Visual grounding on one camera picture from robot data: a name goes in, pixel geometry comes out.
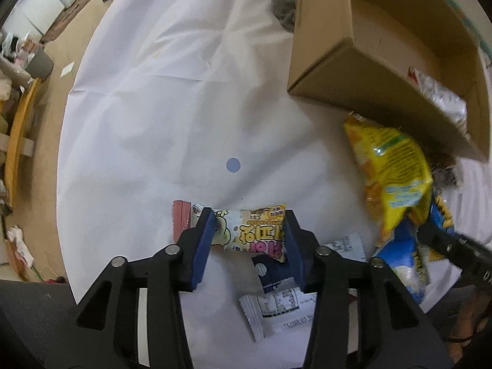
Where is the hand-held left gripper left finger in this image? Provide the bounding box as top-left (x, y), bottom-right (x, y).
top-left (44, 207), bottom-right (216, 369)

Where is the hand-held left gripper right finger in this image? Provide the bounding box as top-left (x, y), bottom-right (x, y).
top-left (282, 209), bottom-right (454, 369)

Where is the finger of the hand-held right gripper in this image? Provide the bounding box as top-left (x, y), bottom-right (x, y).
top-left (416, 221), bottom-right (467, 274)

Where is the red-ended white snack packet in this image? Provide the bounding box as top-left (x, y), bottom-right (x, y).
top-left (172, 200), bottom-right (192, 244)

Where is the blue white snack bag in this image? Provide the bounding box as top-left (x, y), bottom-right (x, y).
top-left (371, 192), bottom-right (456, 304)

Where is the cartoon print snack packet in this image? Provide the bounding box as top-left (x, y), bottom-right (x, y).
top-left (191, 202), bottom-right (287, 264)

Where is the large yellow snack bag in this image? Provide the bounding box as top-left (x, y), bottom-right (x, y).
top-left (343, 114), bottom-right (434, 247)

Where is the cardboard box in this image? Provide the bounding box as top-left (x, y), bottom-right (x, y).
top-left (288, 0), bottom-right (492, 162)

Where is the person's right forearm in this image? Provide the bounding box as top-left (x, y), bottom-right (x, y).
top-left (448, 288), bottom-right (492, 369)

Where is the small white snack packet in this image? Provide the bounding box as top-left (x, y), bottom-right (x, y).
top-left (321, 232), bottom-right (367, 264)

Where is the printed blanket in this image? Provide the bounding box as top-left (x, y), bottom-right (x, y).
top-left (457, 157), bottom-right (492, 247)

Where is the white labelled snack packet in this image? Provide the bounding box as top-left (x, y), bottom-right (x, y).
top-left (238, 288), bottom-right (319, 343)

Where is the silver snack packet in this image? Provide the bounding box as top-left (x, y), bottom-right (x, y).
top-left (407, 66), bottom-right (469, 133)

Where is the white paper sheet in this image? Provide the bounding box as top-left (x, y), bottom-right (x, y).
top-left (56, 0), bottom-right (385, 308)

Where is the wooden bench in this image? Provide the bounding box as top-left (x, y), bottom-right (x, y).
top-left (4, 78), bottom-right (42, 208)

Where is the dark grey cloth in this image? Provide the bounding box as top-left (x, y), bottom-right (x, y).
top-left (268, 0), bottom-right (301, 31)

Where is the grey stool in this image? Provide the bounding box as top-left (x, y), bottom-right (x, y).
top-left (29, 50), bottom-right (54, 81)

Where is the white appliance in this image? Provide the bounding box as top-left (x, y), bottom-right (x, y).
top-left (4, 0), bottom-right (64, 39)

